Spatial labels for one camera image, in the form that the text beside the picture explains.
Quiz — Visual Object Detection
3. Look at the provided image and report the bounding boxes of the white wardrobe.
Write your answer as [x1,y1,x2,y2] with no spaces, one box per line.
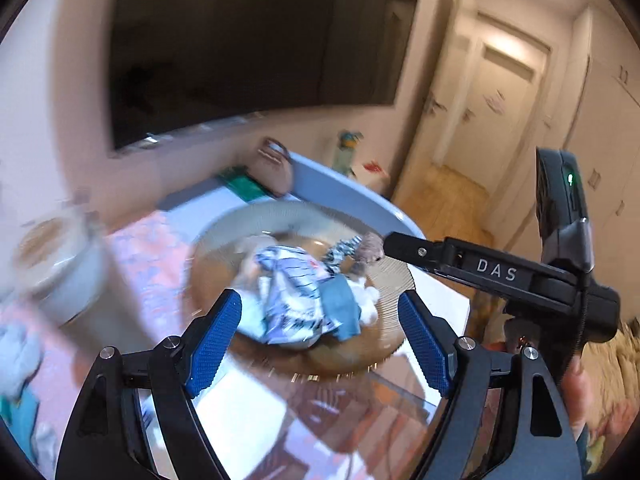
[525,5,640,261]

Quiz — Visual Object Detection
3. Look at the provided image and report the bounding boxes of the brown pompom plush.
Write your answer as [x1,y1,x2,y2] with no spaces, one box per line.
[350,232,386,276]

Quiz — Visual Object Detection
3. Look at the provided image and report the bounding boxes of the woven basket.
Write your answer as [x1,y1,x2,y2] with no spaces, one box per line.
[189,203,416,376]

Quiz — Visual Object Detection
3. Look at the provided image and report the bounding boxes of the blue face mask bundle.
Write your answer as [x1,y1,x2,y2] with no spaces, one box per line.
[252,245,333,345]

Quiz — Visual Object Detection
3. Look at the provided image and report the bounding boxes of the white room door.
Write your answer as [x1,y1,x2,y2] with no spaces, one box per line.
[435,10,551,181]

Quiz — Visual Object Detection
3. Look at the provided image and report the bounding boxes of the black wall television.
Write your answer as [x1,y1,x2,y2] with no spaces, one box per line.
[107,0,420,152]

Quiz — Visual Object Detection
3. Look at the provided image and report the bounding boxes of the white long-eared plush dog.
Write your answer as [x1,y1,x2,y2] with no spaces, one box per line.
[0,322,46,401]

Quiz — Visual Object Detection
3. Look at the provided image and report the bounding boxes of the person's right hand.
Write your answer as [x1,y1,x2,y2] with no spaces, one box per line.
[560,357,588,443]

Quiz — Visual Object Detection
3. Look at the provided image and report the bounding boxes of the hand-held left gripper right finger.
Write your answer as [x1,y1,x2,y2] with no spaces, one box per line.
[397,290,583,480]

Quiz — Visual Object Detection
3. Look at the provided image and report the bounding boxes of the striped fabric scrunchie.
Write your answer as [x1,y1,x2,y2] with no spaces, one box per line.
[320,235,363,276]

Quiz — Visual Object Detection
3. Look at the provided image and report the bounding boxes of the grey thermos bottle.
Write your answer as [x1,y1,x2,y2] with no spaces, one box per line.
[10,200,156,356]

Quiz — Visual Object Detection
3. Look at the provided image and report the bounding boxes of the yellow floral bedding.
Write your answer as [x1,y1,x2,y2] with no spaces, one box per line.
[580,320,640,476]

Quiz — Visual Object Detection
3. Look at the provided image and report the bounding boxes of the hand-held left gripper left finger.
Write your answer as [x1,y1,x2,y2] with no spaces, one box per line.
[55,289,243,480]

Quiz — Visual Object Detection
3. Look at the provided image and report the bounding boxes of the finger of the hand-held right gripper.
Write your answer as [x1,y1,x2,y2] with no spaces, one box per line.
[382,231,449,273]

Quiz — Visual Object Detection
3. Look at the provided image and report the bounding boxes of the colourful toy figure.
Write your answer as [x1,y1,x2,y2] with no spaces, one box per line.
[332,130,363,176]

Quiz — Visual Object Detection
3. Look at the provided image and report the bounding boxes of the brown handbag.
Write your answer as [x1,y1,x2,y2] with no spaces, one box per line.
[257,137,295,196]

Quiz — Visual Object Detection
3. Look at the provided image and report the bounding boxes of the green box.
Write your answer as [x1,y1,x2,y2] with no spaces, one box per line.
[215,167,266,201]

